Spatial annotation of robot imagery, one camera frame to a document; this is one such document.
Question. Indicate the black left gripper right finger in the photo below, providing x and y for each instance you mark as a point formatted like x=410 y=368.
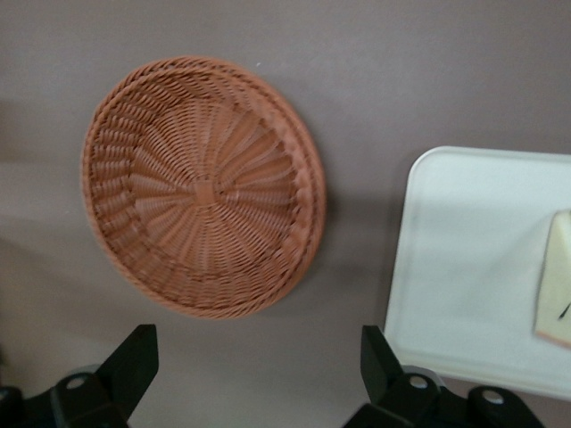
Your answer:
x=379 y=370

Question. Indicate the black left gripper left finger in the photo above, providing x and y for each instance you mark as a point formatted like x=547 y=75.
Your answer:
x=129 y=370

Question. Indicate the triangle sandwich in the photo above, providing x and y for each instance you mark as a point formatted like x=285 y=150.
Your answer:
x=557 y=276

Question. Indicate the white plastic tray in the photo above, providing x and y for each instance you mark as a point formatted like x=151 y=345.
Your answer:
x=468 y=249

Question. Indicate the round brown wicker basket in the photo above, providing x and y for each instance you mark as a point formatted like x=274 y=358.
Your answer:
x=201 y=191

